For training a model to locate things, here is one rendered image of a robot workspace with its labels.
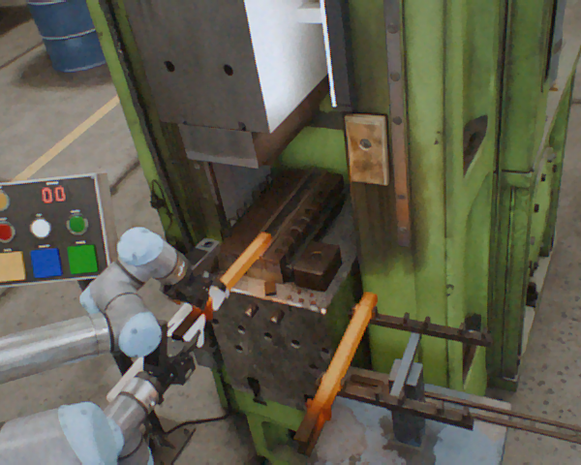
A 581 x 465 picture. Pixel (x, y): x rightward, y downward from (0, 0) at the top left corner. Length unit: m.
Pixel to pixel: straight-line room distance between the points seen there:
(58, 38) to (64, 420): 5.32
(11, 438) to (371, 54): 0.94
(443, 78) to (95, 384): 2.07
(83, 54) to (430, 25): 5.08
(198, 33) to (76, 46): 4.82
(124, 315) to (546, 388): 1.79
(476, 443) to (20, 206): 1.29
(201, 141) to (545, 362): 1.69
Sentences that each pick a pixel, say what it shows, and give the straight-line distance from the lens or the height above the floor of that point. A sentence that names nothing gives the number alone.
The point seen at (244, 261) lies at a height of 1.02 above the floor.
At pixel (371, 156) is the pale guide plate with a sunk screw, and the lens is 1.46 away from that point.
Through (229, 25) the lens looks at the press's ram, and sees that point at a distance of 1.32.
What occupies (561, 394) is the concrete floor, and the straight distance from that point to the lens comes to 2.61.
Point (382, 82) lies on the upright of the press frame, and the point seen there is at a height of 1.43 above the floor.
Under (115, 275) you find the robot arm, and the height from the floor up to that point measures 1.26.
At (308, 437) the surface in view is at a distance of 1.24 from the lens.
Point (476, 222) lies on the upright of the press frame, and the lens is 1.98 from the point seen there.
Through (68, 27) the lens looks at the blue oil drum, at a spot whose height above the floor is 0.38.
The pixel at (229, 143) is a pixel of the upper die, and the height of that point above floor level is 1.33.
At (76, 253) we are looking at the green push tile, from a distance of 1.81.
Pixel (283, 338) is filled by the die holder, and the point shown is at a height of 0.77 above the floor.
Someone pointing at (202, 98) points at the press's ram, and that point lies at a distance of 1.44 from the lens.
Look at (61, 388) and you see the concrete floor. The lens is 2.98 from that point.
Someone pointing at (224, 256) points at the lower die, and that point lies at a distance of 1.71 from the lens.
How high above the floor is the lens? 2.01
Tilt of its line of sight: 36 degrees down
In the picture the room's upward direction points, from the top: 11 degrees counter-clockwise
